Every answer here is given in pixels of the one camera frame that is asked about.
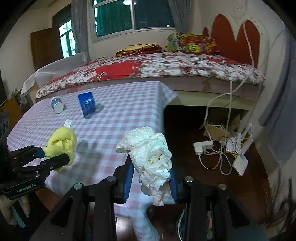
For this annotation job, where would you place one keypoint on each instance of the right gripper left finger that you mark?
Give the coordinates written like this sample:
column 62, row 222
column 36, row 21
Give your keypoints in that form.
column 87, row 212

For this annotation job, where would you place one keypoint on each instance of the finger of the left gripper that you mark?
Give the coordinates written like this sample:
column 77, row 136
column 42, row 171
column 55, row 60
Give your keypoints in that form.
column 20, row 171
column 27, row 151

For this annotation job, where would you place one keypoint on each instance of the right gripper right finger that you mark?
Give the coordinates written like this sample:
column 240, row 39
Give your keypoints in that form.
column 230, row 220

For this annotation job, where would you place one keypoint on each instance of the yellow cloth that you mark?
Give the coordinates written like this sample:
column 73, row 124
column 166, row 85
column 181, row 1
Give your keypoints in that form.
column 62, row 141

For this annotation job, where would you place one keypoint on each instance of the white tissue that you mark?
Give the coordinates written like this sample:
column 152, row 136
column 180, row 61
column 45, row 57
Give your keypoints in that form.
column 151, row 158

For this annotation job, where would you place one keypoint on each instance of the black trash bucket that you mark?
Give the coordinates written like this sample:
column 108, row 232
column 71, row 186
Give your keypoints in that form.
column 194, row 224

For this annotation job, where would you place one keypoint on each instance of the person's left hand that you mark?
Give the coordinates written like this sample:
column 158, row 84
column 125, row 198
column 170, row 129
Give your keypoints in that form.
column 15, row 211

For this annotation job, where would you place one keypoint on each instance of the blue white paper cup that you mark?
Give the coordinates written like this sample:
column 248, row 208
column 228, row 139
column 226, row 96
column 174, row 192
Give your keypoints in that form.
column 57, row 105

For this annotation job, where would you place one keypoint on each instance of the white power strip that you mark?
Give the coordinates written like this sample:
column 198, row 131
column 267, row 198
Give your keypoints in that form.
column 202, row 147

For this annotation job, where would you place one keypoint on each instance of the cardboard box under bed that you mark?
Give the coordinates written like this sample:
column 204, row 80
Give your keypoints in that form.
column 217, row 132

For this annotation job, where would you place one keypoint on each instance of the white sheet covered furniture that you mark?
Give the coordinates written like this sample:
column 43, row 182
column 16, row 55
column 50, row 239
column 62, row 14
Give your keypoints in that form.
column 53, row 70

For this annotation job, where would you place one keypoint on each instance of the pink checkered tablecloth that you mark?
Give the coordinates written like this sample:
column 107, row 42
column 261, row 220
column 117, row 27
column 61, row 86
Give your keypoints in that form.
column 119, row 109

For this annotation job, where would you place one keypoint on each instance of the brown wooden door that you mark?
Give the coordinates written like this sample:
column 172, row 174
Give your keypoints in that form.
column 45, row 47

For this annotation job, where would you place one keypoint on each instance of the bed with floral cover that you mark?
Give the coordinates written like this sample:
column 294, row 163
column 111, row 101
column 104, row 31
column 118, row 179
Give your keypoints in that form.
column 178, row 71

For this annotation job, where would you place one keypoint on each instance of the yellow red folded blanket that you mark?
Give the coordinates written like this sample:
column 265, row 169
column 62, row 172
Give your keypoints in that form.
column 138, row 49

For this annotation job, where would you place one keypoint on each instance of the grey left curtain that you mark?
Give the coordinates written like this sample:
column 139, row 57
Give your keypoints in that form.
column 79, row 27

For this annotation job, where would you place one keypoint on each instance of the grey curtain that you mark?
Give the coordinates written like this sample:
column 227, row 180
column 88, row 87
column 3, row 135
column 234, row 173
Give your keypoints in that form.
column 182, row 12
column 79, row 27

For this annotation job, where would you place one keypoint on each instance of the window with green glass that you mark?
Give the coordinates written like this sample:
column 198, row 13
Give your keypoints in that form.
column 113, row 18

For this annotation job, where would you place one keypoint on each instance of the colourful folded blanket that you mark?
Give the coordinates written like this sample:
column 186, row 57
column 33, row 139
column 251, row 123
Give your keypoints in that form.
column 191, row 44

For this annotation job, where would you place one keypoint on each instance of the red heart headboard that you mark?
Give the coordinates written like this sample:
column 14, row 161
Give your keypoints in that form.
column 244, row 40

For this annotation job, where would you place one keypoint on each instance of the grey middle curtain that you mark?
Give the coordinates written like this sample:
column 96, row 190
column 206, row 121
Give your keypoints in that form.
column 182, row 12

